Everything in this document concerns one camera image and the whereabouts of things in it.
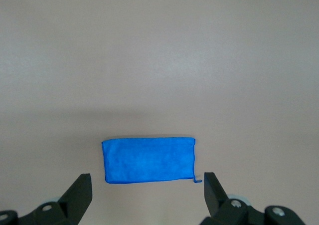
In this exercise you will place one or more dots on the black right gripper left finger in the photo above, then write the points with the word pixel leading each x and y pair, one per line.
pixel 74 200

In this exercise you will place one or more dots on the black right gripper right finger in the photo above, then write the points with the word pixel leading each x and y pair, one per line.
pixel 216 205

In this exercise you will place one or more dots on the blue microfibre towel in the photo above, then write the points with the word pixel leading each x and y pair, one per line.
pixel 149 160

